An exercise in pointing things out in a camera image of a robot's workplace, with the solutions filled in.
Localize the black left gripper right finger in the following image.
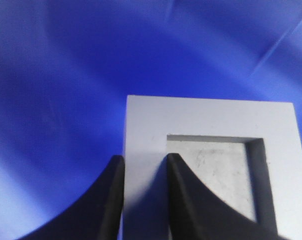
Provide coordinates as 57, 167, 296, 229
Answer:
166, 153, 282, 240

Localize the gray square base block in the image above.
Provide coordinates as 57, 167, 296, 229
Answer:
122, 95, 302, 240

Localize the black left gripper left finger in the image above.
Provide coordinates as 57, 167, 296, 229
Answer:
23, 155, 125, 240

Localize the blue target bin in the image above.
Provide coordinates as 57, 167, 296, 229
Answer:
0, 0, 302, 240

